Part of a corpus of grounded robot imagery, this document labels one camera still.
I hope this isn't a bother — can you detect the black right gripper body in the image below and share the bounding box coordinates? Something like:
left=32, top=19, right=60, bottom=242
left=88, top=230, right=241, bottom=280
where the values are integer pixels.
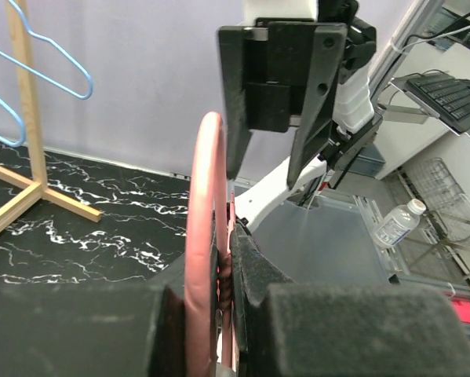
left=242, top=17, right=352, bottom=133

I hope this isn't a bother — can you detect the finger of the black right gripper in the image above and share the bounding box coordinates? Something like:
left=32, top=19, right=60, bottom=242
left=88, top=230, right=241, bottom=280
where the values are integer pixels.
left=217, top=26, right=252, bottom=180
left=286, top=23, right=348, bottom=189

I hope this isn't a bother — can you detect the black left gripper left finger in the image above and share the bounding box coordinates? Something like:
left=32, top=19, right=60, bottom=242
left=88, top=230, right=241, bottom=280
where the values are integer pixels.
left=0, top=244, right=187, bottom=376

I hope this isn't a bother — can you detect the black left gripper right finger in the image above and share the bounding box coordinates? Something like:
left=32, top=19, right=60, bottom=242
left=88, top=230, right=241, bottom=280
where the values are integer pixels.
left=230, top=224, right=470, bottom=376

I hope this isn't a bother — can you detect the pink wire hanger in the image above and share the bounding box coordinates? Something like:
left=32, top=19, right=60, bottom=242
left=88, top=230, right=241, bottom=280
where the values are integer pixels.
left=184, top=112, right=233, bottom=376

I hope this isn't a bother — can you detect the light blue wire hanger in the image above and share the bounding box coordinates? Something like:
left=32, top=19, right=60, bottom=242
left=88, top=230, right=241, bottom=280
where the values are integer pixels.
left=0, top=0, right=93, bottom=101

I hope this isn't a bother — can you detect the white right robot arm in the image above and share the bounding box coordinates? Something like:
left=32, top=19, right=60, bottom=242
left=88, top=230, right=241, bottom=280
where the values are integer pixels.
left=217, top=1, right=379, bottom=231

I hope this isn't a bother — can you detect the clear plastic water bottle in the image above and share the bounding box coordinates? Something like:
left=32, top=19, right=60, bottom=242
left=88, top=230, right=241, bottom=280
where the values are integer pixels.
left=372, top=199, right=426, bottom=248

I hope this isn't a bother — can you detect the wooden clothes rack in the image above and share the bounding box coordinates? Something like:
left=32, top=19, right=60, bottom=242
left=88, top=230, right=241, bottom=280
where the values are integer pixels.
left=0, top=1, right=101, bottom=233

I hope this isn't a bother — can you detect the black computer keyboard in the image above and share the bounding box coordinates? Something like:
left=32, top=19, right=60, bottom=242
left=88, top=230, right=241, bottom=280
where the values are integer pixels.
left=404, top=73, right=470, bottom=134

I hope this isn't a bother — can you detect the aluminium frame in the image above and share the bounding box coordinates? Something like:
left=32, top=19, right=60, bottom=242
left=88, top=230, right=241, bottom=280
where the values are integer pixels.
left=369, top=1, right=444, bottom=106

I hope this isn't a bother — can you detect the wire mesh shelf rack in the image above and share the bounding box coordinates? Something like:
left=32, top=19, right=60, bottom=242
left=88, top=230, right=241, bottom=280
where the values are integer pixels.
left=398, top=158, right=470, bottom=282

